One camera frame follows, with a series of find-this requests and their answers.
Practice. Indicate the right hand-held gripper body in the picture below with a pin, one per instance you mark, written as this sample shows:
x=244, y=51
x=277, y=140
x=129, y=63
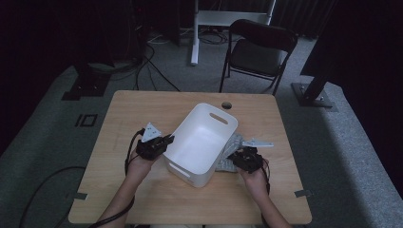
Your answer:
x=248, y=161

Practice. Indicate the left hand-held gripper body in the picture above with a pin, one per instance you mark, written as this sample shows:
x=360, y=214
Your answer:
x=152, y=150

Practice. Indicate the grey knitted cloth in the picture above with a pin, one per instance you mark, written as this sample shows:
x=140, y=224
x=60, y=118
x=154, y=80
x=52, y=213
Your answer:
x=229, y=148

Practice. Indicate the white plastic bin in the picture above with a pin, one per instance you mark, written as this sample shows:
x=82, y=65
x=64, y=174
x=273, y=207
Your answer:
x=199, y=145

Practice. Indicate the person's left hand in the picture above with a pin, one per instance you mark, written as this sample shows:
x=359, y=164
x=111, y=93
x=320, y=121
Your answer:
x=139, y=169

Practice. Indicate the person's right hand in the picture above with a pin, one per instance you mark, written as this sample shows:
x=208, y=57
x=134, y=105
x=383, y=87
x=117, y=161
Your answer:
x=255, y=183

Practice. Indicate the grey tape strip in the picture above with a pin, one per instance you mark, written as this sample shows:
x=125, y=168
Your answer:
x=303, y=193
x=80, y=196

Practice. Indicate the black metal stand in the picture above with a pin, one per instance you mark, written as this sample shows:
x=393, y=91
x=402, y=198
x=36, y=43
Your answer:
x=312, y=95
x=85, y=85

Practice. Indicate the black folding chair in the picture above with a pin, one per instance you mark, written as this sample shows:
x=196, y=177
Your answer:
x=256, y=57

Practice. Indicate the dark equipment rack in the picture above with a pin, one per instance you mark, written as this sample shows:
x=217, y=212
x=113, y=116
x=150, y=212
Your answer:
x=138, y=31

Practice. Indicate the dark curtain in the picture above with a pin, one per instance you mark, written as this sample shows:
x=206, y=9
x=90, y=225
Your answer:
x=304, y=15

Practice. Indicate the white metal desk frame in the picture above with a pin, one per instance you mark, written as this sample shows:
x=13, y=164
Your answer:
x=221, y=17

